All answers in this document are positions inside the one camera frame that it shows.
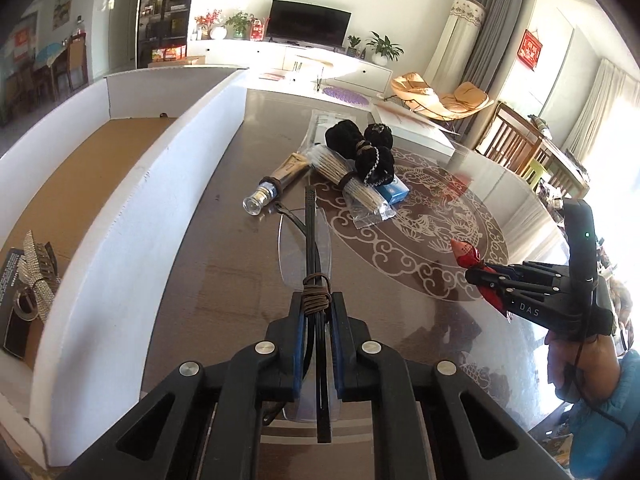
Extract blue cloth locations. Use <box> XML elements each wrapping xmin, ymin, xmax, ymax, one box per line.
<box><xmin>32</xmin><ymin>42</ymin><xmax>66</xmax><ymax>69</ymax></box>

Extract brown cord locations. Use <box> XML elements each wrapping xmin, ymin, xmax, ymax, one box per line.
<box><xmin>299</xmin><ymin>273</ymin><xmax>332</xmax><ymax>320</ymax></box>

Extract grey curtain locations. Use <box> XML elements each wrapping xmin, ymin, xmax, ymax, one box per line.
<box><xmin>460</xmin><ymin>0</ymin><xmax>529</xmax><ymax>92</ymax></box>

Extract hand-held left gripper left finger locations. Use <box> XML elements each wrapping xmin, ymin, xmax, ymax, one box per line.
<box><xmin>56</xmin><ymin>292</ymin><xmax>308</xmax><ymax>480</ymax></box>

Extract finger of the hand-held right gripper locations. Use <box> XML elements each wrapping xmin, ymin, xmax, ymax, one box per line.
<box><xmin>464</xmin><ymin>267</ymin><xmax>566</xmax><ymax>307</ymax></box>
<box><xmin>481</xmin><ymin>260</ymin><xmax>572</xmax><ymax>285</ymax></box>

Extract small blue box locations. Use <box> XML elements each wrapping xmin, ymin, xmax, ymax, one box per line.
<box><xmin>375</xmin><ymin>177</ymin><xmax>410</xmax><ymax>206</ymax></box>

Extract large white cardboard box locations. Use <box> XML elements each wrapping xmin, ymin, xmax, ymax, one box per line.
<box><xmin>0</xmin><ymin>65</ymin><xmax>251</xmax><ymax>468</ymax></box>

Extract rhinestone hair clip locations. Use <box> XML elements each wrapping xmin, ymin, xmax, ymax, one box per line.
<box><xmin>10</xmin><ymin>230</ymin><xmax>62</xmax><ymax>322</ymax></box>

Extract bag of bamboo sticks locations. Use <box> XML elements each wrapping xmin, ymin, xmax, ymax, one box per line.
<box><xmin>308</xmin><ymin>143</ymin><xmax>399</xmax><ymax>231</ymax></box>

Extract dining chair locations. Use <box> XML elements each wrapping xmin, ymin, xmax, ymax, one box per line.
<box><xmin>50</xmin><ymin>32</ymin><xmax>89</xmax><ymax>92</ymax></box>

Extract white television cabinet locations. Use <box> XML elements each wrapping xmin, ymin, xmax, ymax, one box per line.
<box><xmin>187</xmin><ymin>39</ymin><xmax>394</xmax><ymax>99</ymax></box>

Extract green potted plant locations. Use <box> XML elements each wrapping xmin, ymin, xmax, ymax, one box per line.
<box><xmin>225</xmin><ymin>10</ymin><xmax>256</xmax><ymax>41</ymax></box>

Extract beaded black scrunchie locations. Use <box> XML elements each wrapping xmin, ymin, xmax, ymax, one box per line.
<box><xmin>353</xmin><ymin>143</ymin><xmax>397</xmax><ymax>187</ymax></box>

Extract black packaging card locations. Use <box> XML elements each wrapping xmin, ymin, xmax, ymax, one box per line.
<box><xmin>0</xmin><ymin>247</ymin><xmax>60</xmax><ymax>361</ymax></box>

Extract plain black scrunchie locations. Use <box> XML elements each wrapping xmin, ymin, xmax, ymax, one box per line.
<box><xmin>325</xmin><ymin>120</ymin><xmax>363</xmax><ymax>157</ymax></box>

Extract flat white box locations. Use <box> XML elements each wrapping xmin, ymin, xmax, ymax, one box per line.
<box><xmin>370</xmin><ymin>102</ymin><xmax>457</xmax><ymax>159</ymax></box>

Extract tan lounge chair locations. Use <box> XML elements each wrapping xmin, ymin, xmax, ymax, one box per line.
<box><xmin>389</xmin><ymin>72</ymin><xmax>496</xmax><ymax>124</ymax></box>

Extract person's right hand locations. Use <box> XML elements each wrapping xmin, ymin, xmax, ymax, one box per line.
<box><xmin>545</xmin><ymin>332</ymin><xmax>622</xmax><ymax>403</ymax></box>

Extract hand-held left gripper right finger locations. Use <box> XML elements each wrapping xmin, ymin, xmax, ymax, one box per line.
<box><xmin>330</xmin><ymin>291</ymin><xmax>572</xmax><ymax>480</ymax></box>

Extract clear rimless eyeglasses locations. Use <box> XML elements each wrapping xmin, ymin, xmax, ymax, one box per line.
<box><xmin>272</xmin><ymin>185</ymin><xmax>347</xmax><ymax>445</ymax></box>

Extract white sheer curtain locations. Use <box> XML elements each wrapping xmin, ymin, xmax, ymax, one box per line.
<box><xmin>562</xmin><ymin>57</ymin><xmax>640</xmax><ymax>173</ymax></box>

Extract framed painting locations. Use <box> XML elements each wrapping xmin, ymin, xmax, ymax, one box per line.
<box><xmin>52</xmin><ymin>0</ymin><xmax>75</xmax><ymax>31</ymax></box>

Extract small black scrunchie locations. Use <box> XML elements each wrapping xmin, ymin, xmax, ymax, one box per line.
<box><xmin>363</xmin><ymin>122</ymin><xmax>394</xmax><ymax>149</ymax></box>

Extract beige cosmetic tube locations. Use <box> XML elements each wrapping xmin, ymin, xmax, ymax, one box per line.
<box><xmin>243</xmin><ymin>152</ymin><xmax>312</xmax><ymax>217</ymax></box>

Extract wooden chair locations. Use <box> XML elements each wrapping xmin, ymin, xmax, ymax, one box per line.
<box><xmin>475</xmin><ymin>102</ymin><xmax>547</xmax><ymax>177</ymax></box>

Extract dark glass cabinet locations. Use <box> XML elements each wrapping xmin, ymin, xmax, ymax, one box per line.
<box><xmin>135</xmin><ymin>0</ymin><xmax>201</xmax><ymax>69</ymax></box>

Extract red wall hanging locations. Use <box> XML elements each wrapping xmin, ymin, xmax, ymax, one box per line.
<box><xmin>519</xmin><ymin>29</ymin><xmax>545</xmax><ymax>69</ymax></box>

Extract small white table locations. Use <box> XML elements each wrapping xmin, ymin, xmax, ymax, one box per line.
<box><xmin>282</xmin><ymin>53</ymin><xmax>336</xmax><ymax>92</ymax></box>

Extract colourful packaged boxes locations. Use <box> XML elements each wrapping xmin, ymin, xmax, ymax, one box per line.
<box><xmin>149</xmin><ymin>45</ymin><xmax>189</xmax><ymax>64</ymax></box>

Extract large leafy potted plant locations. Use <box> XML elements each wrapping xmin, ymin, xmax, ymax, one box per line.
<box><xmin>365</xmin><ymin>30</ymin><xmax>404</xmax><ymax>66</ymax></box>

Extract red cloth ornament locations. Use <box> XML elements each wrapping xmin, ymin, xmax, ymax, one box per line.
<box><xmin>449</xmin><ymin>237</ymin><xmax>512</xmax><ymax>322</ymax></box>

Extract covered standing air conditioner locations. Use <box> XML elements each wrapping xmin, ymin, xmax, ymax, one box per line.
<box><xmin>424</xmin><ymin>0</ymin><xmax>486</xmax><ymax>81</ymax></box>

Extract black television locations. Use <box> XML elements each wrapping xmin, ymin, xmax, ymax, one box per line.
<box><xmin>268</xmin><ymin>0</ymin><xmax>352</xmax><ymax>46</ymax></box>

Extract purple round mat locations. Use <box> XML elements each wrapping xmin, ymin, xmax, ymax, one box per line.
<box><xmin>322</xmin><ymin>86</ymin><xmax>371</xmax><ymax>107</ymax></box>

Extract red flower arrangement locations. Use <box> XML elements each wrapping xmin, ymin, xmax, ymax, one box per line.
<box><xmin>194</xmin><ymin>8</ymin><xmax>224</xmax><ymax>41</ymax></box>

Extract phone case in plastic bag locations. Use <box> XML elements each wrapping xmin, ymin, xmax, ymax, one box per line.
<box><xmin>304</xmin><ymin>108</ymin><xmax>382</xmax><ymax>150</ymax></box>

